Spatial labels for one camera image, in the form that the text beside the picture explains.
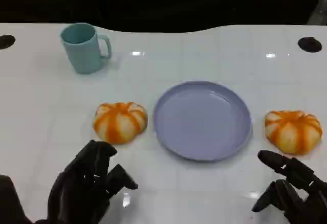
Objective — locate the orange and white bread roll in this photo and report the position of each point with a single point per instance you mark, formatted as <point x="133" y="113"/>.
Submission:
<point x="120" y="124"/>
<point x="292" y="132"/>

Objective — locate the black table grommet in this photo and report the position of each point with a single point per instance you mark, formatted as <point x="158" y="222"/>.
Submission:
<point x="309" y="44"/>
<point x="5" y="41"/>

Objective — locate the pale grey background object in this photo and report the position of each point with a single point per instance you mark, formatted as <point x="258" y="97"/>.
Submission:
<point x="318" y="11"/>

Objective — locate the pale green mug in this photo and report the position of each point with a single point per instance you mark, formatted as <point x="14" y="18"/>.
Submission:
<point x="81" y="52"/>

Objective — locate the lilac plate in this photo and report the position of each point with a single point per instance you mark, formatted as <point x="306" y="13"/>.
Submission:
<point x="201" y="124"/>

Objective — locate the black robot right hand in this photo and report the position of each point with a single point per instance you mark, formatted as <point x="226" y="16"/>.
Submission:
<point x="301" y="180"/>

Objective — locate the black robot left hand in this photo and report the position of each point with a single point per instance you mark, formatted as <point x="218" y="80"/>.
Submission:
<point x="76" y="188"/>

